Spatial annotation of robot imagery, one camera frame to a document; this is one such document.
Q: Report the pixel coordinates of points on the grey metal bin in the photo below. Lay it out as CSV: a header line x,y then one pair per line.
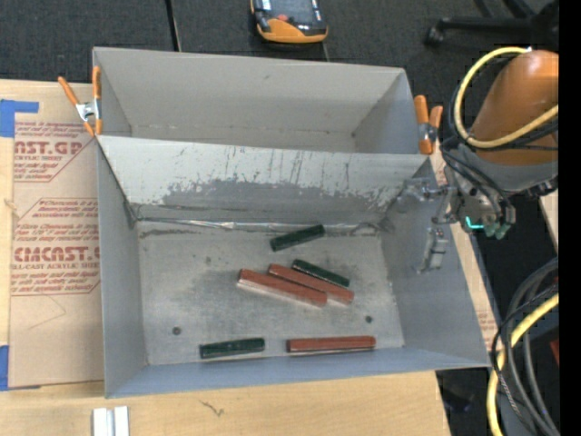
x,y
254,184

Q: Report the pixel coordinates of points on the red-brown flat block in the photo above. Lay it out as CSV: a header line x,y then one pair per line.
x,y
331,289
330,343
279,286

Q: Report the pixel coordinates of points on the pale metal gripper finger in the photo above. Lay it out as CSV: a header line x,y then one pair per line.
x,y
414,194
436,250

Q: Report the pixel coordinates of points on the brown cardboard board, red print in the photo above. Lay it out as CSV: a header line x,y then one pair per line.
x,y
50,243

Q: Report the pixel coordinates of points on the dark green flat block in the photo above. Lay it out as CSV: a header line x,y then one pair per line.
x,y
297,237
323,274
231,348

